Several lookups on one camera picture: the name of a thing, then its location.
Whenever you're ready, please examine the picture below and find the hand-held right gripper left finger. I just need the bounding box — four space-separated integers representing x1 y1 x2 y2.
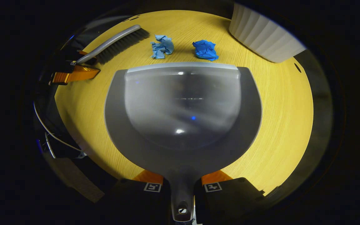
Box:
105 170 172 225

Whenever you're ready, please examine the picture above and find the black backdrop cloth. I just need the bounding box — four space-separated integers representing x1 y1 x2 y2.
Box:
63 3 335 203

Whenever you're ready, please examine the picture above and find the small grey broom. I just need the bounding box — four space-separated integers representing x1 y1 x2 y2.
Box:
76 25 151 65

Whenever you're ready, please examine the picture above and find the grey fabric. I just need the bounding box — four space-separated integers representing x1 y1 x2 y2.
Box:
50 156 105 203

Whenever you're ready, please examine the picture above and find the white ribbed garbage bin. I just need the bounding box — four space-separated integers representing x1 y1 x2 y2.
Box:
229 3 307 63

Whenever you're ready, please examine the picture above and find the grey plastic dustpan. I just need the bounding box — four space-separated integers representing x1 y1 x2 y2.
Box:
104 62 263 222

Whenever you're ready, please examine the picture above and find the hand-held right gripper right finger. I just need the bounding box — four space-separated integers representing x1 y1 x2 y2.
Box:
194 170 265 225

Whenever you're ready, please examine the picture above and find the pale blue paper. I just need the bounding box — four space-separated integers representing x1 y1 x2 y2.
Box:
150 35 174 59

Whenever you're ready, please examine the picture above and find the bright blue paper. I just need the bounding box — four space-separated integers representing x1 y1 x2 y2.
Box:
192 40 219 61

